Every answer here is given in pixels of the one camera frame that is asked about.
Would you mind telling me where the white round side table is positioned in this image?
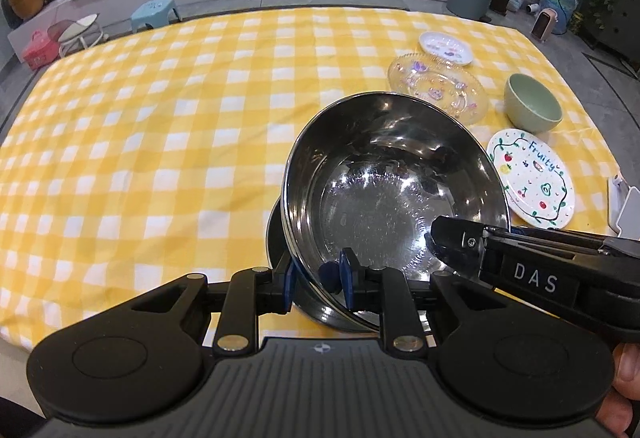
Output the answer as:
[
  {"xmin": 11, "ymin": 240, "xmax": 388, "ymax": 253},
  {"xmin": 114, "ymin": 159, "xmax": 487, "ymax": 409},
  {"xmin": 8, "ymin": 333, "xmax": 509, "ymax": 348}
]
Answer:
[{"xmin": 47, "ymin": 14, "xmax": 106, "ymax": 59}]

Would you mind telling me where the large stainless steel bowl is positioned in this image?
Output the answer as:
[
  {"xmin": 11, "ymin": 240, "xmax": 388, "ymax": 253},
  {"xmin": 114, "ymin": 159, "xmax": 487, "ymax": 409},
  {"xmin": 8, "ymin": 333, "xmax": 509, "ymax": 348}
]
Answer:
[{"xmin": 281, "ymin": 91, "xmax": 512, "ymax": 334}]

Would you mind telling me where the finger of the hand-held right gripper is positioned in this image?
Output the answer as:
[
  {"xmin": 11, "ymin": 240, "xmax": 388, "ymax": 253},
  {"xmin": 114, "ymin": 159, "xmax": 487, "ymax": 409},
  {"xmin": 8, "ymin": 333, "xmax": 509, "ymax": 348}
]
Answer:
[
  {"xmin": 509, "ymin": 226, "xmax": 609, "ymax": 249},
  {"xmin": 429, "ymin": 216, "xmax": 501, "ymax": 279}
]

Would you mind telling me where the green ceramic bowl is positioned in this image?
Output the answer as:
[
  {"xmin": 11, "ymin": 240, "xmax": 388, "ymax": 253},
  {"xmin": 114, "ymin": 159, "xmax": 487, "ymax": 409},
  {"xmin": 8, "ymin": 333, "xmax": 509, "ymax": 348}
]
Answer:
[{"xmin": 503, "ymin": 74, "xmax": 564, "ymax": 135}]

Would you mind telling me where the dark cabinet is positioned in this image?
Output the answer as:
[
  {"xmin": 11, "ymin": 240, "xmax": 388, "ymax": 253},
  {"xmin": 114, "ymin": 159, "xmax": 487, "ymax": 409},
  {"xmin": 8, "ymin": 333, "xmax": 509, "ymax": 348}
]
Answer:
[{"xmin": 582, "ymin": 0, "xmax": 640, "ymax": 68}]

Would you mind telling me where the white plastic device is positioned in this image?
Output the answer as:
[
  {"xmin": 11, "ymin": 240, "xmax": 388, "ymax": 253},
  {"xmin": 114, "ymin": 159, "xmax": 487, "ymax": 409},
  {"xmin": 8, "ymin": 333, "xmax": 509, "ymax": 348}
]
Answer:
[{"xmin": 607, "ymin": 173, "xmax": 640, "ymax": 239}]

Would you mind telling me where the person's right hand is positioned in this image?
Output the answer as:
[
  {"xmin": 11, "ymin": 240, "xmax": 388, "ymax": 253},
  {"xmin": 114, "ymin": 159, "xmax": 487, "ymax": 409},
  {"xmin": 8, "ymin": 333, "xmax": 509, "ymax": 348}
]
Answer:
[{"xmin": 595, "ymin": 342, "xmax": 640, "ymax": 438}]

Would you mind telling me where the blue water jug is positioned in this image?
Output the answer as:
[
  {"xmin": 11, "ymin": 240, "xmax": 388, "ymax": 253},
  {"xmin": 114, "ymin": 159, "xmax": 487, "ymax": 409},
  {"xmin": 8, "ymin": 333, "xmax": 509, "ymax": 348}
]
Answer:
[{"xmin": 542, "ymin": 0, "xmax": 581, "ymax": 36}]

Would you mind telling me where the light blue plastic stool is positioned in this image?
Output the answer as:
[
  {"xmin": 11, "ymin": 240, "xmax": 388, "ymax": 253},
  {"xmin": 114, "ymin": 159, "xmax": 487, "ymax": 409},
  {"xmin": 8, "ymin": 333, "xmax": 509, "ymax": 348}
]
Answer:
[{"xmin": 130, "ymin": 0, "xmax": 182, "ymax": 32}]

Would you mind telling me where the pink basket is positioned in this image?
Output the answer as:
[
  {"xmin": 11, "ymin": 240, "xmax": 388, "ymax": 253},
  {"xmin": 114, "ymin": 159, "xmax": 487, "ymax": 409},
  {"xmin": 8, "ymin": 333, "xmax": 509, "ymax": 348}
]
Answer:
[{"xmin": 21, "ymin": 30, "xmax": 63, "ymax": 71}]

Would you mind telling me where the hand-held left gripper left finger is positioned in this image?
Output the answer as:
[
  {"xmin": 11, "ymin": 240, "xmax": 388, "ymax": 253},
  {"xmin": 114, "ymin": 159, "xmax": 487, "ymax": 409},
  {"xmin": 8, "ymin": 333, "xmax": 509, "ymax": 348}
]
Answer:
[{"xmin": 118, "ymin": 263, "xmax": 301, "ymax": 356}]

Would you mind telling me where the yellow checked tablecloth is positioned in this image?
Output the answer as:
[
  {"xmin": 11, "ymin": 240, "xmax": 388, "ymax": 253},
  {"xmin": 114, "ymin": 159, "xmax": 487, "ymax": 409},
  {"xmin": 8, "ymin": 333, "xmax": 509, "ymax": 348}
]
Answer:
[{"xmin": 0, "ymin": 6, "xmax": 624, "ymax": 354}]

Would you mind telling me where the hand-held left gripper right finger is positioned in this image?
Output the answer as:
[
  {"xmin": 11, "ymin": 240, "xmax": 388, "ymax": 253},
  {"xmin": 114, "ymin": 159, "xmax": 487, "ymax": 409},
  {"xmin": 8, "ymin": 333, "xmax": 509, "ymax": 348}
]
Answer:
[{"xmin": 338, "ymin": 248, "xmax": 496, "ymax": 355}]

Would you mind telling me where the clear glass printed plate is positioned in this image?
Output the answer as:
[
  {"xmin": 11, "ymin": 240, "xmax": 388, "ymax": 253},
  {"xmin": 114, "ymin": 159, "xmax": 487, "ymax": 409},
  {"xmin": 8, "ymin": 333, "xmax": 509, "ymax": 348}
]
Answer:
[{"xmin": 387, "ymin": 52, "xmax": 490, "ymax": 125}]

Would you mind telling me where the white fruit print plate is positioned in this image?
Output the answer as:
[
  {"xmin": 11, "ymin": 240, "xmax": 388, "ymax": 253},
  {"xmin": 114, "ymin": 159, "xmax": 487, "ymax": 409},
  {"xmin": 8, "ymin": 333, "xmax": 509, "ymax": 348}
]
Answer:
[{"xmin": 486, "ymin": 129, "xmax": 575, "ymax": 225}]

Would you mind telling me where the small white printed plate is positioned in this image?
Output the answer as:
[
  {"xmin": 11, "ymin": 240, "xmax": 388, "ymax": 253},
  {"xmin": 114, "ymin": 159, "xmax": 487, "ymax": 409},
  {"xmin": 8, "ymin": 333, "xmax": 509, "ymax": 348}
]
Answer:
[{"xmin": 418, "ymin": 32, "xmax": 474, "ymax": 67}]

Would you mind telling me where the beige space heater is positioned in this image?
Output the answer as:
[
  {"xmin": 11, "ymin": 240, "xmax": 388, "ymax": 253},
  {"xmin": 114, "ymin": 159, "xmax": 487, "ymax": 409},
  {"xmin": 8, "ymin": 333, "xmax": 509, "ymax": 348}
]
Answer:
[{"xmin": 531, "ymin": 10, "xmax": 560, "ymax": 41}]

